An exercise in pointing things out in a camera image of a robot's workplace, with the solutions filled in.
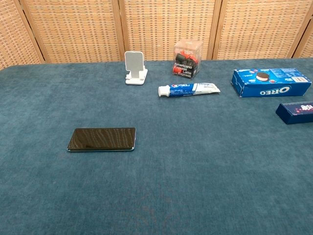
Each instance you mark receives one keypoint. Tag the clear coffee capsule box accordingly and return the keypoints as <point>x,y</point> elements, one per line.
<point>187,61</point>

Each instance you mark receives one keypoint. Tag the blue tablecloth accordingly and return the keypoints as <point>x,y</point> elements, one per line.
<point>156,176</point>

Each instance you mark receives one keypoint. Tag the dark blue small box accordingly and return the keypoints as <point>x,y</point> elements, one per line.
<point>296,111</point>

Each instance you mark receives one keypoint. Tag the black smartphone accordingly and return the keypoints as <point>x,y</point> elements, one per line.
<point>102,138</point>

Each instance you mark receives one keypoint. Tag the blue Oreo cookie box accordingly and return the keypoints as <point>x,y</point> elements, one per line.
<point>269,84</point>

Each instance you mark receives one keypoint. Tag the white blue toothpaste tube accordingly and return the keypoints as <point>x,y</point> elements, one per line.
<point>193,89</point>

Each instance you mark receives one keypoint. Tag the woven wicker folding screen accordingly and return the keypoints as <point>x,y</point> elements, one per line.
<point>80,27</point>

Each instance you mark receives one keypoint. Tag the white phone stand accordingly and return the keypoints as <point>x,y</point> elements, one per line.
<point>133,66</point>

